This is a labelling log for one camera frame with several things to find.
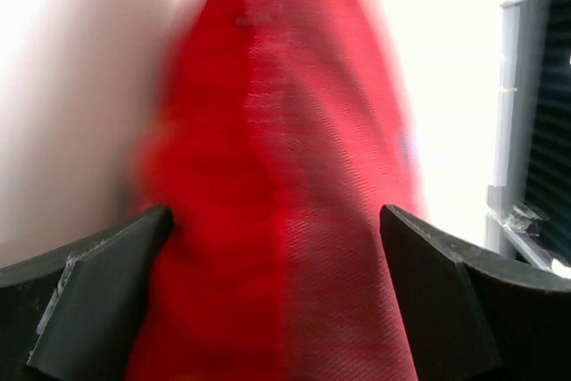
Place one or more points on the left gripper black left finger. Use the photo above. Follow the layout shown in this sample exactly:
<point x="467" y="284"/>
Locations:
<point x="73" y="313"/>

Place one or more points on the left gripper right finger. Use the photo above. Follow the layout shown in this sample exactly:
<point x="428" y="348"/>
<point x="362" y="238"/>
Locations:
<point x="471" y="314"/>

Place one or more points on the red cartoon print pillowcase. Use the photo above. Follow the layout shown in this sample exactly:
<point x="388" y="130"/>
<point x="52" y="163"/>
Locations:
<point x="278" y="138"/>

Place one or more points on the dark window frame background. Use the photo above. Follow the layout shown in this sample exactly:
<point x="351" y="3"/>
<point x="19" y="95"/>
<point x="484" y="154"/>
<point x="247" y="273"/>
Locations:
<point x="528" y="206"/>

